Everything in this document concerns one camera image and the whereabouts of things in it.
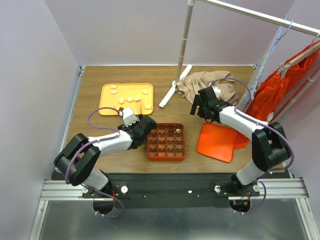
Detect orange compartment box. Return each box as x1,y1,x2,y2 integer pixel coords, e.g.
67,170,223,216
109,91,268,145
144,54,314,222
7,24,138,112
147,123,187,162

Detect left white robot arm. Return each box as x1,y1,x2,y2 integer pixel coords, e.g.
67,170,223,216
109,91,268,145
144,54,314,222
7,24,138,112
53,114,157,198

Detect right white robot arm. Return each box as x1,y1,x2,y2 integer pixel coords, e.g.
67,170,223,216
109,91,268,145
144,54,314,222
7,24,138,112
190,86,295,196

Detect light rectangular chocolate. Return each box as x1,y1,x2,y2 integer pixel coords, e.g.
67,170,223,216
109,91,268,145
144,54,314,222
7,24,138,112
144,105,152,110

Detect beige crumpled cloth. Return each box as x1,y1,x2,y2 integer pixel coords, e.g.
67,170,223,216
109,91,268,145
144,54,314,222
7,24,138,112
175,70,239,105

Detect orange box lid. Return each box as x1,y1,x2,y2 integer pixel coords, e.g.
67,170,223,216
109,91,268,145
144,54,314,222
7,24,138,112
196,122,238,163

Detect light orange tray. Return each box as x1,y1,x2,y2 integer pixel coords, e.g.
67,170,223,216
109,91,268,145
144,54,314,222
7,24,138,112
98,83,154,116

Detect grey garment on hanger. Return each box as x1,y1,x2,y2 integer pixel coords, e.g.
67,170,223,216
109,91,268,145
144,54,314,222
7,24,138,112
239,42,272,112

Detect wooden clothes hanger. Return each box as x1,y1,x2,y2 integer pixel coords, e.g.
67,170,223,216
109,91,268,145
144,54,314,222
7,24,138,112
277,33,320,79

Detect white clothes rack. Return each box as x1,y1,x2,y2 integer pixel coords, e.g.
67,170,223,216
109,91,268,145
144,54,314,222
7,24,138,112
159,0,320,108

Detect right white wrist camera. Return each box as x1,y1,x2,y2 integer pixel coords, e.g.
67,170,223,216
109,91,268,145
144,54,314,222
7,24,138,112
212,85,221,98

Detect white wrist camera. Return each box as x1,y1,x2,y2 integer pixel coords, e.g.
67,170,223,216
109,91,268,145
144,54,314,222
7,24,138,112
120,107,139,127
212,85,221,98

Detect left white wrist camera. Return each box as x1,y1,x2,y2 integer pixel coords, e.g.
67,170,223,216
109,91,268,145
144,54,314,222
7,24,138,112
120,107,139,127

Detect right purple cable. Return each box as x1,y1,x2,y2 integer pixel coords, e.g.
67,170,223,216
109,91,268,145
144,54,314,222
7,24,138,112
211,77,296,215

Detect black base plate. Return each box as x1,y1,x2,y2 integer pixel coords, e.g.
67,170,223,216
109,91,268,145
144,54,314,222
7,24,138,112
84,173,260,213

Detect blue wire hanger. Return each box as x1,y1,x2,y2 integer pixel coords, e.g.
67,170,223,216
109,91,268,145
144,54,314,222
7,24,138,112
268,19,294,56

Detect aluminium rail frame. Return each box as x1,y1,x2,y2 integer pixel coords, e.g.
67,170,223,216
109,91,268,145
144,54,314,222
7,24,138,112
31,65,320,240

